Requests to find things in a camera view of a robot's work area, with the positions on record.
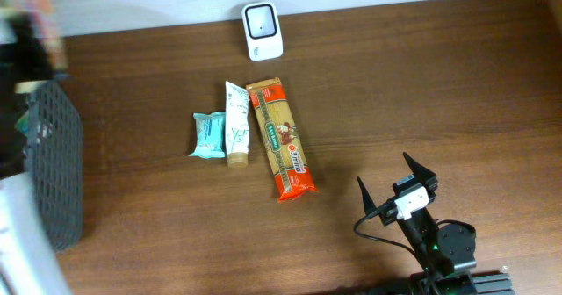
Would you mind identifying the teal wet wipes pack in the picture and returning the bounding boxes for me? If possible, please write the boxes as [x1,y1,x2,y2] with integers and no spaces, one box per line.
[190,112,226,159]

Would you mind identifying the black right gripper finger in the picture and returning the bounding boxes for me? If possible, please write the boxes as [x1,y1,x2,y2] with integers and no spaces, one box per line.
[357,176,377,216]
[402,152,437,188]

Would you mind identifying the orange spaghetti packet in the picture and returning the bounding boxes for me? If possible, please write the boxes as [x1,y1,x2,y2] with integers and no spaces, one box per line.
[246,78,318,201]

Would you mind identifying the grey plastic mesh basket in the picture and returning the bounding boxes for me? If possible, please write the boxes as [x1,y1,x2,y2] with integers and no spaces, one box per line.
[15,82,83,253]

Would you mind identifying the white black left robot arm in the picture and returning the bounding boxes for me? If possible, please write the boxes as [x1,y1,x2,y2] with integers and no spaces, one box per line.
[1,8,71,294]

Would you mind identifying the white barcode scanner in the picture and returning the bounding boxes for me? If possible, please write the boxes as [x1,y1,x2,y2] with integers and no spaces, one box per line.
[241,2,284,61]

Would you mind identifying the black camera cable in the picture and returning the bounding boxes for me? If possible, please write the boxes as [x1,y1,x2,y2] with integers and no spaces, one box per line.
[353,200,434,295]

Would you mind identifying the white floral cream tube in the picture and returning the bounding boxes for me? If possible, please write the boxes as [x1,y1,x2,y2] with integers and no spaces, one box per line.
[225,81,249,168]

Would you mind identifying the black aluminium arm base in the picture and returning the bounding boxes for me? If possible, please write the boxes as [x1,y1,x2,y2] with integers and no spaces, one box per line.
[351,272,515,295]

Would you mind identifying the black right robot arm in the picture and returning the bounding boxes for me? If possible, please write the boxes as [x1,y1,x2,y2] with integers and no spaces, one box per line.
[353,154,476,294]

